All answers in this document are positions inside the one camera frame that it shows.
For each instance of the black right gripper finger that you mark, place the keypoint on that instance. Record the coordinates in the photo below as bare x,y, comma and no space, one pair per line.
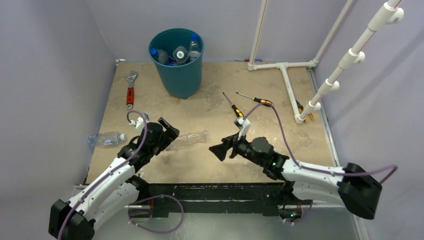
220,150
230,139

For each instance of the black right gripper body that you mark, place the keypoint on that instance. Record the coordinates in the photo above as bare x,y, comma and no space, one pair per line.
244,147

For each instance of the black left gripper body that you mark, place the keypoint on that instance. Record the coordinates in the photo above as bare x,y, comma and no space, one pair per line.
164,140

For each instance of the clear bottle white cap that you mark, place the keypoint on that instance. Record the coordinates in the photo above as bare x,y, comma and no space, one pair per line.
188,139

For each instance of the Pepsi bottle blue cap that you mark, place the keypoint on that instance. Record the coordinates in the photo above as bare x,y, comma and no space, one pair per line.
194,48

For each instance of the clear bottle red white label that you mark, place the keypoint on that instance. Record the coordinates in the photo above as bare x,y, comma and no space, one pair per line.
180,55

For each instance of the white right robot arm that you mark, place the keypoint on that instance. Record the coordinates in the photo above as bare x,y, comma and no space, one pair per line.
351,186

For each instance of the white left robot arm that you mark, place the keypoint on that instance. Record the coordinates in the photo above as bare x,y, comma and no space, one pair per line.
79,217

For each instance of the teal plastic bin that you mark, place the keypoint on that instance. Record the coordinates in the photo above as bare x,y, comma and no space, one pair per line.
183,80

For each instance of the short yellow black screwdriver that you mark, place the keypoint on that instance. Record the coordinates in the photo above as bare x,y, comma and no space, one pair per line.
235,109

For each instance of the long yellow black screwdriver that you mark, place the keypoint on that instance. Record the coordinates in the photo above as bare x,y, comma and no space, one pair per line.
268,103

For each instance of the red blue pen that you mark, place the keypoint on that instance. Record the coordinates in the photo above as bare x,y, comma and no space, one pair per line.
256,60

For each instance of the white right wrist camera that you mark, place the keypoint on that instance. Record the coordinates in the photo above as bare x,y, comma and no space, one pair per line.
243,125

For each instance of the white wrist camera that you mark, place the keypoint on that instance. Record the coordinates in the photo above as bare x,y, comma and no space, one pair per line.
140,123
243,125

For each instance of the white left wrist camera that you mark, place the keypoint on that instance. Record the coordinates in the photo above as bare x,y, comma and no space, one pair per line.
140,123

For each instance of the black metal base frame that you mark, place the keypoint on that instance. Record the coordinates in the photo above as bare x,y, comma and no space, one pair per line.
268,199

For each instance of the red handled adjustable wrench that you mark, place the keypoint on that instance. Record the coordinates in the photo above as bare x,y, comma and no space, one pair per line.
130,91

